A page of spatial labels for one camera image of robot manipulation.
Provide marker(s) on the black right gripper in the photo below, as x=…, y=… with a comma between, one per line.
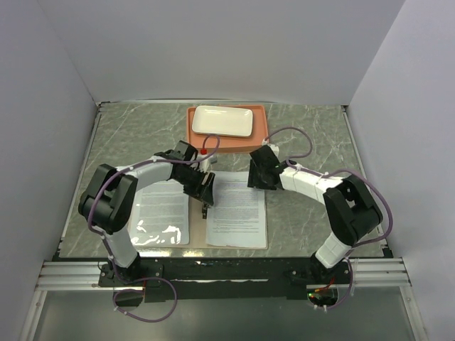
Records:
x=252, y=180

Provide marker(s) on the white rectangular plate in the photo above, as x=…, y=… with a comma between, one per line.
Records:
x=223, y=121

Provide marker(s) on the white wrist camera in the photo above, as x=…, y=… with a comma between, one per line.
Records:
x=274, y=148
x=206, y=160

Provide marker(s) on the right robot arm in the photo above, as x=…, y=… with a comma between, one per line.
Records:
x=350, y=207

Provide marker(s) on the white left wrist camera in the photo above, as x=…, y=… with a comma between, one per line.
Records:
x=206, y=160

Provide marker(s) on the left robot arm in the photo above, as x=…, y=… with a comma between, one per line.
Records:
x=107, y=202

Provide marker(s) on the white printed paper sheet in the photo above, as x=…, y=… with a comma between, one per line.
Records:
x=160, y=216

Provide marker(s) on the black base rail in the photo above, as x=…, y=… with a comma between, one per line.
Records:
x=215, y=278

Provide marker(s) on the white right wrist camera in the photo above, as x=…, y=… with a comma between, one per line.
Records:
x=274, y=148

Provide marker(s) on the tan paper folder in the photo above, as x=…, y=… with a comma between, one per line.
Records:
x=197, y=228

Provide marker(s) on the white printed paper sheets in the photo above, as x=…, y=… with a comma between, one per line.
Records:
x=238, y=217

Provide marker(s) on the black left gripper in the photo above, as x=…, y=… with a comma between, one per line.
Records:
x=200, y=192

